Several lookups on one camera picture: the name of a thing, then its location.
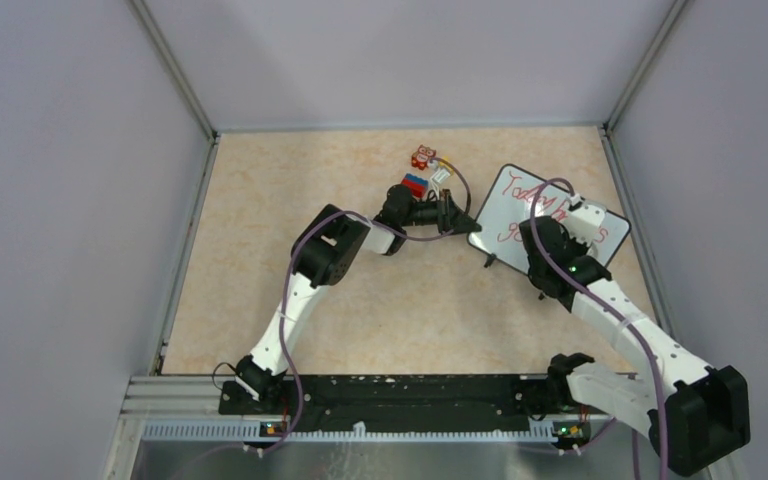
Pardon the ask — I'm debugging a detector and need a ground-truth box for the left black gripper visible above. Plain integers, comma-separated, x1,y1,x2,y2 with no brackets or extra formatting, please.
400,189,481,236

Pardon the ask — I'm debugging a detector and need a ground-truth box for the small whiteboard with black frame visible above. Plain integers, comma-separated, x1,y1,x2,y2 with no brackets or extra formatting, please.
467,164,630,299

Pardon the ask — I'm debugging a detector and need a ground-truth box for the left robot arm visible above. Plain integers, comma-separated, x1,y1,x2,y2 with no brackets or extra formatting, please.
234,184,482,414

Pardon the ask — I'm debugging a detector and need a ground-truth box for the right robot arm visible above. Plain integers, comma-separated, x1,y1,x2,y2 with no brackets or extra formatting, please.
519,216,751,477

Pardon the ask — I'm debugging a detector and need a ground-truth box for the red and blue toy brick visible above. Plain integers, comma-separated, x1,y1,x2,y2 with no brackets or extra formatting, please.
401,173,429,200

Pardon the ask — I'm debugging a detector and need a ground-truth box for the red owl toy block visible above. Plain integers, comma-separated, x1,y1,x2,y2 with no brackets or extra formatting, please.
410,145,437,171

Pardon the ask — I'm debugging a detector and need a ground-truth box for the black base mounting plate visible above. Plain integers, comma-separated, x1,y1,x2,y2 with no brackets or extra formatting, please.
218,374,563,433

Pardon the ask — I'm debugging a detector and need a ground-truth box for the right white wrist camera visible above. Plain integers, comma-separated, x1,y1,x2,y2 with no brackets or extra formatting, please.
561,193,607,246

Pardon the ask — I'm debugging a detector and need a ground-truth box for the white cable duct strip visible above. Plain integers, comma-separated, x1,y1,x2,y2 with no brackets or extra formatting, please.
141,419,557,443

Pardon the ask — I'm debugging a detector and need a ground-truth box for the aluminium frame rail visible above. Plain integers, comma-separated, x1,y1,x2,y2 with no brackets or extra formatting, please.
102,370,730,480

